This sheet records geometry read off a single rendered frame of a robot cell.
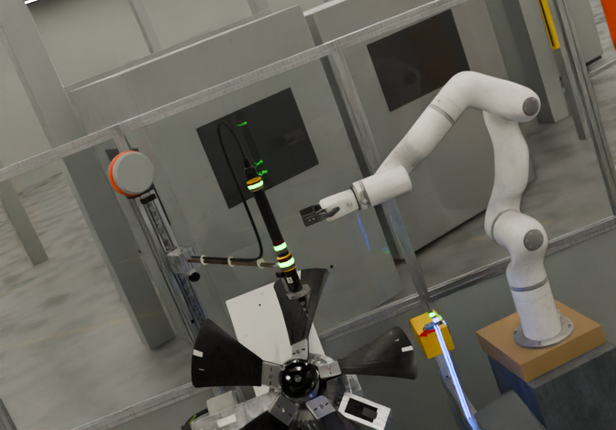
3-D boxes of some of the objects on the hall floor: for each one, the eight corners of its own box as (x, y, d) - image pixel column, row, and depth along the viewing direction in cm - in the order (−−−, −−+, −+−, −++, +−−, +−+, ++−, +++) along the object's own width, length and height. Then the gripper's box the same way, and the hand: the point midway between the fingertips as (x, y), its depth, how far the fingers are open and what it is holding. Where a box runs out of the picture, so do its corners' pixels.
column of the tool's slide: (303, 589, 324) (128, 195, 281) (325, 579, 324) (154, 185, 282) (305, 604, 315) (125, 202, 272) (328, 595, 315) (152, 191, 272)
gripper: (349, 179, 232) (294, 200, 232) (358, 190, 215) (300, 213, 215) (357, 202, 234) (303, 223, 234) (368, 215, 217) (309, 237, 217)
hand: (305, 216), depth 224 cm, fingers open, 8 cm apart
